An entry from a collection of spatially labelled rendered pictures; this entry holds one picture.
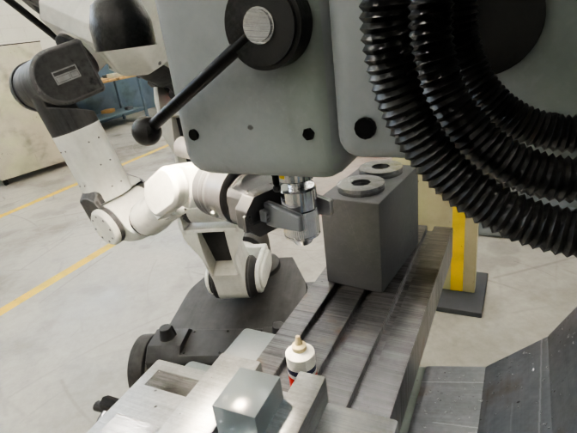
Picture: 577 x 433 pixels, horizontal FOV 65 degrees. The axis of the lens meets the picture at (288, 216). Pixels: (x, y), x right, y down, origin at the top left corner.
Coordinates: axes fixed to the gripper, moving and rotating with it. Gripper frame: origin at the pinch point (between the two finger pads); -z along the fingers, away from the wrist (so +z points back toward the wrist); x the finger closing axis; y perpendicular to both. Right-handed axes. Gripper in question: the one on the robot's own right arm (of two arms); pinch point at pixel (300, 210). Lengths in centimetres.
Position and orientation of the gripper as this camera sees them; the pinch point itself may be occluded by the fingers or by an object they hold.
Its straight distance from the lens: 57.1
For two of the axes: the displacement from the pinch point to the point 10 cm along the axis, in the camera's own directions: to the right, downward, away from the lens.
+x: 7.0, -3.5, 6.2
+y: 1.1, 9.1, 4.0
